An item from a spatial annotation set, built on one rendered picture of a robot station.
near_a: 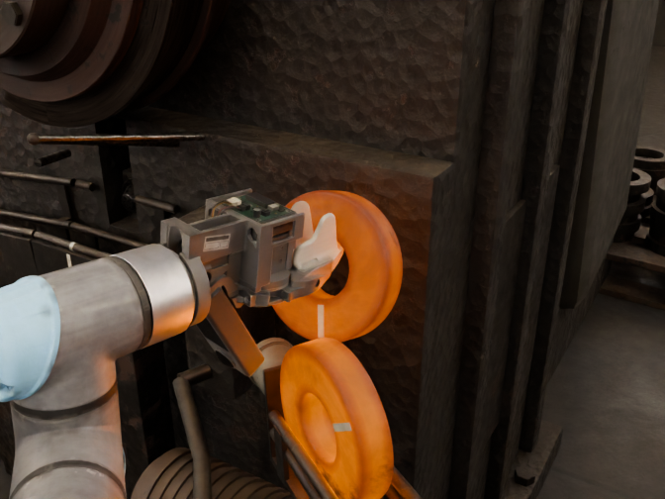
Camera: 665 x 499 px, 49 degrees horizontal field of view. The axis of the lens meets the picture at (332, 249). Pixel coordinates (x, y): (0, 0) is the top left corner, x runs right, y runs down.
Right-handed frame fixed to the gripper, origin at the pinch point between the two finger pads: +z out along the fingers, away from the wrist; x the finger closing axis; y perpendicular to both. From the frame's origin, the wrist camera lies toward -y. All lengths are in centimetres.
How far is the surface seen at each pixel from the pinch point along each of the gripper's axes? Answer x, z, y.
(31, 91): 41.5, -9.6, 7.2
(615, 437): -9, 101, -72
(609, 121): 10, 96, -1
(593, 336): 13, 139, -71
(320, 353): -8.4, -10.3, -3.9
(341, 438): -13.1, -11.8, -9.3
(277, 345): 4.6, -1.8, -13.1
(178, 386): 16.3, -6.0, -23.3
